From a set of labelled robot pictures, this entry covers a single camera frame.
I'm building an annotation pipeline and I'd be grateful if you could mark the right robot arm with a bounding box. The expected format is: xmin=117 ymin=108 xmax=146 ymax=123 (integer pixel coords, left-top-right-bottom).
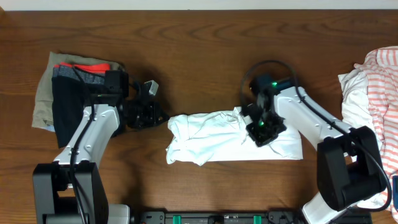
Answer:
xmin=243 ymin=75 xmax=391 ymax=223

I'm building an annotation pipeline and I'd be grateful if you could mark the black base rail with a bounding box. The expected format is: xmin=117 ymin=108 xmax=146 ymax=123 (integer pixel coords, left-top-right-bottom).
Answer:
xmin=133 ymin=211 xmax=373 ymax=224

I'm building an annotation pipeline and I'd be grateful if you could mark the black boxer shorts grey waistband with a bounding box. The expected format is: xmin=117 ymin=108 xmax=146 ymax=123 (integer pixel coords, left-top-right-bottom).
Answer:
xmin=52 ymin=66 xmax=104 ymax=148

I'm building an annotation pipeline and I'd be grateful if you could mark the white t-shirt with pixel logo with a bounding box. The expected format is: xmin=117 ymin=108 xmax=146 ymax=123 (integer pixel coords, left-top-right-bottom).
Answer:
xmin=166 ymin=107 xmax=303 ymax=166

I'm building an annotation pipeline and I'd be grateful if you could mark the red white striped garment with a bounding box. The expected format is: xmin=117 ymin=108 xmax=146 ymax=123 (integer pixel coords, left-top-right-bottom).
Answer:
xmin=354 ymin=46 xmax=397 ymax=190

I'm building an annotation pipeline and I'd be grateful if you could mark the red folded garment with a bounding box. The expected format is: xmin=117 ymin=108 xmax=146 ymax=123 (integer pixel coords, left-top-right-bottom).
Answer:
xmin=54 ymin=62 xmax=111 ymax=74

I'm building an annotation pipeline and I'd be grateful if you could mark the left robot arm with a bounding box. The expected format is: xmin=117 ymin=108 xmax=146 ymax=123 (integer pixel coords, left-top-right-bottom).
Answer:
xmin=32 ymin=66 xmax=169 ymax=224

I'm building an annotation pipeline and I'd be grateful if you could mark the white garment in pile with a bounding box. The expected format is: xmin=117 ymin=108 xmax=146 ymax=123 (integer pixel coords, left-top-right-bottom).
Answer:
xmin=338 ymin=68 xmax=389 ymax=209

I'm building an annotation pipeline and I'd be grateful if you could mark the khaki folded garment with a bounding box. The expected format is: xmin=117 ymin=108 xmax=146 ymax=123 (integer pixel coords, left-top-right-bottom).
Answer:
xmin=32 ymin=52 xmax=124 ymax=132

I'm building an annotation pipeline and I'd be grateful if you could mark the right black cable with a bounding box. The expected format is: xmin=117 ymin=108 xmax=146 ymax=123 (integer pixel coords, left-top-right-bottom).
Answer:
xmin=238 ymin=59 xmax=393 ymax=213

